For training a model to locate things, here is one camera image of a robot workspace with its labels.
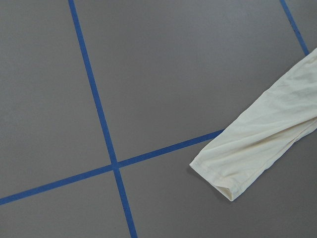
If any cream long-sleeve printed shirt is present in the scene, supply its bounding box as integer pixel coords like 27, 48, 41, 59
190, 51, 317, 201

